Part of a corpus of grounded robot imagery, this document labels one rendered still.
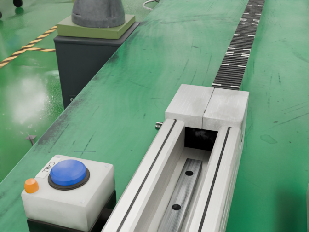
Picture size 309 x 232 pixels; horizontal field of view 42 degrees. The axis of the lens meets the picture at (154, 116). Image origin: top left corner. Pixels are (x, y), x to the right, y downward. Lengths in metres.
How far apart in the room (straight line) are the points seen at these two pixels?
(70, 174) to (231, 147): 0.19
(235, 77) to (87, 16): 0.49
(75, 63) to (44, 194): 0.72
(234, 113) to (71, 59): 0.70
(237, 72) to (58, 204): 0.48
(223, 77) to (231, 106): 0.24
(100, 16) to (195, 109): 0.63
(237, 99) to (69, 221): 0.27
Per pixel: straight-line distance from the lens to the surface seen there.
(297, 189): 0.57
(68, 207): 0.44
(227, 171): 0.44
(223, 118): 0.51
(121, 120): 0.69
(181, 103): 0.54
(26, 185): 0.46
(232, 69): 0.81
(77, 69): 1.15
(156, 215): 0.44
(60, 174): 0.46
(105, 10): 1.11
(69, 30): 1.14
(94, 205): 0.45
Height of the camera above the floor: 1.13
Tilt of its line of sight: 29 degrees down
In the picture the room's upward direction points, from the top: 1 degrees counter-clockwise
